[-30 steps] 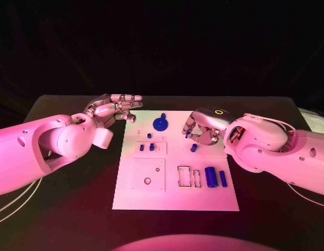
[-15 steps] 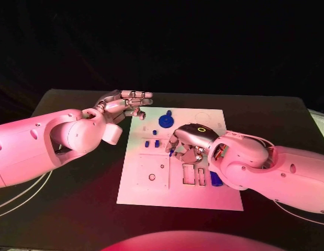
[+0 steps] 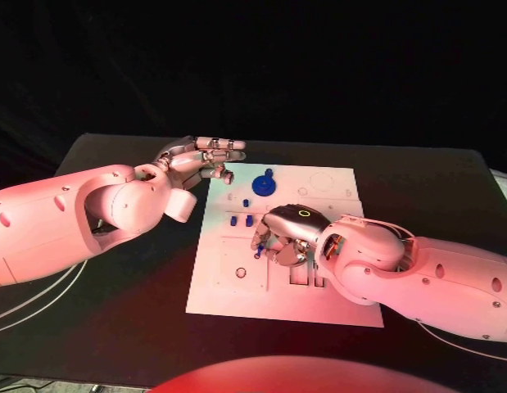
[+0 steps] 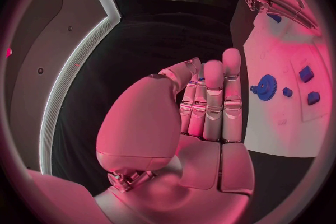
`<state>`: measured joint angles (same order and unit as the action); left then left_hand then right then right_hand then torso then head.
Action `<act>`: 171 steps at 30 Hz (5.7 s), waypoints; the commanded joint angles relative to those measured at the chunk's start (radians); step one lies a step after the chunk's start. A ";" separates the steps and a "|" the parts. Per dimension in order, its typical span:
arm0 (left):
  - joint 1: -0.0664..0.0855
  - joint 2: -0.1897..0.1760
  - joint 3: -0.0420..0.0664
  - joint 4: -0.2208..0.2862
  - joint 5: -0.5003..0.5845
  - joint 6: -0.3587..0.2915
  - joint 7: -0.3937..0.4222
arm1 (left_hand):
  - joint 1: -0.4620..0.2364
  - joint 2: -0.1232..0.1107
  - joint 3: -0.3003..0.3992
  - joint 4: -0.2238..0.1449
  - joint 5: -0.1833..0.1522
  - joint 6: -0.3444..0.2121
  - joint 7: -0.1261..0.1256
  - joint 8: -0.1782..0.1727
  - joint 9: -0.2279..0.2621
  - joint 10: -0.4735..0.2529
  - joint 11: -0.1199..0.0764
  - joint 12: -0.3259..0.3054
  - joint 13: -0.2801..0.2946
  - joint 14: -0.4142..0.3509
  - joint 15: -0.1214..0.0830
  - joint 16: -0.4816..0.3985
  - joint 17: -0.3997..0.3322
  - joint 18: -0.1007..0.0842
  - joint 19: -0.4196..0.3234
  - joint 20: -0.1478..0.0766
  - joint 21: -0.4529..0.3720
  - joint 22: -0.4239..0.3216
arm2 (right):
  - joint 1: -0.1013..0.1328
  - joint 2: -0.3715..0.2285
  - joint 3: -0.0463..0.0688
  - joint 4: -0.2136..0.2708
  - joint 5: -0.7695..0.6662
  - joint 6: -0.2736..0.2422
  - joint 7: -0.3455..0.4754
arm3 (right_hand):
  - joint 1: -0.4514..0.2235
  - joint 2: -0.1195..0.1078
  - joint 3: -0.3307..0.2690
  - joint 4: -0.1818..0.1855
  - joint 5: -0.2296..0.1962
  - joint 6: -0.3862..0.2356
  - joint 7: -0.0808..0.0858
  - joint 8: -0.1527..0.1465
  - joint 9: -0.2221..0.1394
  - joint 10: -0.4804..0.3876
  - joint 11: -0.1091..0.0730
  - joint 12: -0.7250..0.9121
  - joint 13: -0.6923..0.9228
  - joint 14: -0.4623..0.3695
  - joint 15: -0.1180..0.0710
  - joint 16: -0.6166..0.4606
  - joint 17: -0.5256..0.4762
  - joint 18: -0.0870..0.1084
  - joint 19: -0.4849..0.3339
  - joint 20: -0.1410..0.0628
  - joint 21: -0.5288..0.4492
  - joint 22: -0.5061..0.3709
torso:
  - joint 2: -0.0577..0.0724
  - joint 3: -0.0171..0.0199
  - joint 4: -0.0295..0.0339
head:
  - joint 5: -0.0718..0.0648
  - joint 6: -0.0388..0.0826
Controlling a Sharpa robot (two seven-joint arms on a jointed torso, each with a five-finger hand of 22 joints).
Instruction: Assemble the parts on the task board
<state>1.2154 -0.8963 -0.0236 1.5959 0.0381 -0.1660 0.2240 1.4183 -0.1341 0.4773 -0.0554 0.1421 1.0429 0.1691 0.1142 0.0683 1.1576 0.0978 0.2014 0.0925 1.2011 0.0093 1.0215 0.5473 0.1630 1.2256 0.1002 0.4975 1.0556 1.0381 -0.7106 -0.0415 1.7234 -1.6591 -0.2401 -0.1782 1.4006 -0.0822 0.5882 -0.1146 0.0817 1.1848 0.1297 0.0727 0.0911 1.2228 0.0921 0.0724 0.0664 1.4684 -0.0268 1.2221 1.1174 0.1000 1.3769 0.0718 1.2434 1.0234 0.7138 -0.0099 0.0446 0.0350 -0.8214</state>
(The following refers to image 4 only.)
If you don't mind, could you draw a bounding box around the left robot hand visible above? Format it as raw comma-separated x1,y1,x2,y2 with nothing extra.
93,48,256,224

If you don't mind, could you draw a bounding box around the white task board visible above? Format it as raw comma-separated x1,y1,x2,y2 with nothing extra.
242,0,335,158

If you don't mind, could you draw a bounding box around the blue block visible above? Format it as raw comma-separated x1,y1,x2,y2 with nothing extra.
306,91,321,106
298,65,315,83

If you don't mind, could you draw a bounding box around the blue gear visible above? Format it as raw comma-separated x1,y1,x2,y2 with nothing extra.
256,74,278,101

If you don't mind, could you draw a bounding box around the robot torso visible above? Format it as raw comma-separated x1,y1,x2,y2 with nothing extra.
4,0,122,177

